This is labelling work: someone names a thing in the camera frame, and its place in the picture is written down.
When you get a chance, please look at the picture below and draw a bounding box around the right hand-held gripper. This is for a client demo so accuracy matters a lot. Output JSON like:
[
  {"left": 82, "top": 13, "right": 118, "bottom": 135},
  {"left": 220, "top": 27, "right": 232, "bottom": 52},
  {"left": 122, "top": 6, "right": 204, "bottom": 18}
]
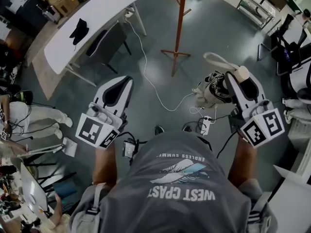
[{"left": 225, "top": 70, "right": 286, "bottom": 150}]

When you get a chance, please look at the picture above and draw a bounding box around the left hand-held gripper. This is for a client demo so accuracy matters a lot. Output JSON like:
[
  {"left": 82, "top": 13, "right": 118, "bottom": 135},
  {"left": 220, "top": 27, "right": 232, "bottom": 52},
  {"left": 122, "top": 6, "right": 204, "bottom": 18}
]
[{"left": 75, "top": 75, "right": 135, "bottom": 150}]

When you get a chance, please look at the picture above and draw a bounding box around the red wooden coat stand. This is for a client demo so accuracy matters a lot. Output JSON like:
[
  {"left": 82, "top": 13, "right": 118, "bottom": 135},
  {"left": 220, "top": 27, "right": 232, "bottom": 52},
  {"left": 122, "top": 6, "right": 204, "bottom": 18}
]
[{"left": 160, "top": 0, "right": 207, "bottom": 77}]

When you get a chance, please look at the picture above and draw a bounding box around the person's left forearm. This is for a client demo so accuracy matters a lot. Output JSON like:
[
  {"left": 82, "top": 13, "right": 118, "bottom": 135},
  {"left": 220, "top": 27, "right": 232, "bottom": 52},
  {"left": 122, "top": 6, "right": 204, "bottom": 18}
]
[{"left": 93, "top": 142, "right": 122, "bottom": 186}]

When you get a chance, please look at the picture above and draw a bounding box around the person's right forearm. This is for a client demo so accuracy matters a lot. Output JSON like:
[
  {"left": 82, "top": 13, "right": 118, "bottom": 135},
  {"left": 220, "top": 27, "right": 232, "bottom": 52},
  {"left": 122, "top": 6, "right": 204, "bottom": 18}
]
[{"left": 227, "top": 134, "right": 260, "bottom": 186}]

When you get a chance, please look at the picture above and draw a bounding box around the white power strip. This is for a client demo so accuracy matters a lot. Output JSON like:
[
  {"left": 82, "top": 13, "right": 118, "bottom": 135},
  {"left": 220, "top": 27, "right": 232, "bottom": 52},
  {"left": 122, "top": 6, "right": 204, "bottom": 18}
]
[{"left": 202, "top": 115, "right": 212, "bottom": 135}]

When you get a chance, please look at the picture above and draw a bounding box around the black belt device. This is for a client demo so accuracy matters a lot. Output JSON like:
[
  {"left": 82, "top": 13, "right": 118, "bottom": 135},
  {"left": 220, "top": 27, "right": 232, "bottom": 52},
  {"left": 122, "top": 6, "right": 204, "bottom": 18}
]
[{"left": 122, "top": 139, "right": 139, "bottom": 159}]

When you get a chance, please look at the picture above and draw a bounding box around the black office chair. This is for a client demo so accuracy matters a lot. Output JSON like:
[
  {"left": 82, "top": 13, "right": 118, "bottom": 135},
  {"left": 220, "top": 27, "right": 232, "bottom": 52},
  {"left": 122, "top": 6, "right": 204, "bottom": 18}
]
[{"left": 257, "top": 13, "right": 311, "bottom": 77}]

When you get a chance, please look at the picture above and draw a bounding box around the white paper sheet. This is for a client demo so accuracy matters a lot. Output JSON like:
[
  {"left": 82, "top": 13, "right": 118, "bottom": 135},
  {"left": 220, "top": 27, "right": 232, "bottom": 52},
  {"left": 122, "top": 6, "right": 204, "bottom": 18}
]
[{"left": 62, "top": 137, "right": 78, "bottom": 158}]

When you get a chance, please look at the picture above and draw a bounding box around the black cloth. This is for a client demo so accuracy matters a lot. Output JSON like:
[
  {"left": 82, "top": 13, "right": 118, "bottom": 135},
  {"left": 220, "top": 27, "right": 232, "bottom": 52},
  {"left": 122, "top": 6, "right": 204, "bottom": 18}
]
[{"left": 69, "top": 18, "right": 90, "bottom": 46}]

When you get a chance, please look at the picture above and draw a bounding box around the white long table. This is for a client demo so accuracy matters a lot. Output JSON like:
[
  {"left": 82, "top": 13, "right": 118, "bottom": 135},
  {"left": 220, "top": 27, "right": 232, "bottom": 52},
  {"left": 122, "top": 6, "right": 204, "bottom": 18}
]
[{"left": 43, "top": 0, "right": 147, "bottom": 87}]

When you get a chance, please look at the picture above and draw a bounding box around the white metal cart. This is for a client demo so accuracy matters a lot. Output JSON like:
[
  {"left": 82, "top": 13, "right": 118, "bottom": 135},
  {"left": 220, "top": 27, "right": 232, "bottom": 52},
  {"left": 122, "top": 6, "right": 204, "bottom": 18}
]
[{"left": 237, "top": 0, "right": 277, "bottom": 31}]

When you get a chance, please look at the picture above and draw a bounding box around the cardboard box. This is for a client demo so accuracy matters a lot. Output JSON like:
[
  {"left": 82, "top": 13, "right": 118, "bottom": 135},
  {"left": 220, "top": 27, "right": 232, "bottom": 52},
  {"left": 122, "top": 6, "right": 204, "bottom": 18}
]
[{"left": 42, "top": 0, "right": 81, "bottom": 17}]

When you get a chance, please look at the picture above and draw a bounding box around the grey printed t-shirt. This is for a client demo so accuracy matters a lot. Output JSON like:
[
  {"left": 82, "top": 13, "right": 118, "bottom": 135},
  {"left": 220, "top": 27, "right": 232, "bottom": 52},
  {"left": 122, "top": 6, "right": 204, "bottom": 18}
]
[{"left": 69, "top": 130, "right": 277, "bottom": 233}]

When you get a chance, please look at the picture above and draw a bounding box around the white box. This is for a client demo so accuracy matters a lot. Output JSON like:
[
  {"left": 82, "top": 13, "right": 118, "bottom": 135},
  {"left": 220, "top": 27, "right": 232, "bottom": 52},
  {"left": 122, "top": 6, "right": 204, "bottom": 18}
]
[{"left": 267, "top": 165, "right": 311, "bottom": 233}]

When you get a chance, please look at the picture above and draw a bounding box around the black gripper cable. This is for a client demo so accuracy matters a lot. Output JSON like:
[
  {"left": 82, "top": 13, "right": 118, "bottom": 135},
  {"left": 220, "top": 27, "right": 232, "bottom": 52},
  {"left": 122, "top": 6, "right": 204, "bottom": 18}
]
[
  {"left": 216, "top": 129, "right": 242, "bottom": 159},
  {"left": 119, "top": 130, "right": 139, "bottom": 145}
]

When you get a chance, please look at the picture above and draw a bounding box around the white power cable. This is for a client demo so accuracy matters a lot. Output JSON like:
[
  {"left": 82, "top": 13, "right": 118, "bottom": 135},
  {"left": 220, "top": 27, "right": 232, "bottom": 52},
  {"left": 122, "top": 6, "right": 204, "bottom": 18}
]
[{"left": 125, "top": 16, "right": 218, "bottom": 131}]

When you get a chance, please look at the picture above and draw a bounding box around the left grey backpack strap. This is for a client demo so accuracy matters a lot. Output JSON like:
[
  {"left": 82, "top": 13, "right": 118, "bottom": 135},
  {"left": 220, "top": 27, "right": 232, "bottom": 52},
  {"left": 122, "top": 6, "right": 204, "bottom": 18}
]
[{"left": 72, "top": 183, "right": 110, "bottom": 233}]

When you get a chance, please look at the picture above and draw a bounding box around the grey backpack strap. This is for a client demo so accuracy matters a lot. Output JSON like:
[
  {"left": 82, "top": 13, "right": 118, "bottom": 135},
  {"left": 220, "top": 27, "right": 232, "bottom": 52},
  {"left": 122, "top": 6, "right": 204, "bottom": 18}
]
[
  {"left": 72, "top": 183, "right": 110, "bottom": 233},
  {"left": 247, "top": 190, "right": 278, "bottom": 233}
]

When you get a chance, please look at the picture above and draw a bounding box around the right grey backpack strap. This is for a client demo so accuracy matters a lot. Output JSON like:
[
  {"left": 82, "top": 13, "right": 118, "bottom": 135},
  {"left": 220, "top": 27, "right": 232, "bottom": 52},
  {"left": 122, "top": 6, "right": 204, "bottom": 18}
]
[{"left": 247, "top": 190, "right": 278, "bottom": 233}]

